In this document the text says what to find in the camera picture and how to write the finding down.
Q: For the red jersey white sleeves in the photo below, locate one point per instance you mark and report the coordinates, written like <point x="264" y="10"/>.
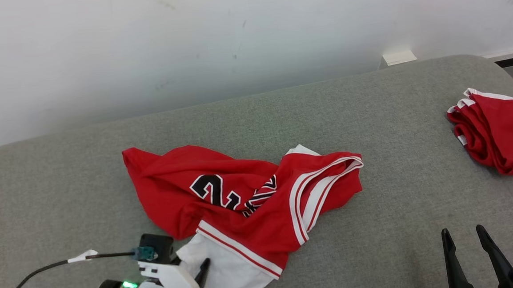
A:
<point x="174" y="184"/>

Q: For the red jersey with number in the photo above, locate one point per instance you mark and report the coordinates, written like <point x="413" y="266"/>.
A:
<point x="505" y="137"/>

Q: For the white wall socket box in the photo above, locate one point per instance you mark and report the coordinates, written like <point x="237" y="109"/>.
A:
<point x="399" y="58"/>

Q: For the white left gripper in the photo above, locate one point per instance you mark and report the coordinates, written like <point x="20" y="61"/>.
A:
<point x="178" y="282"/>

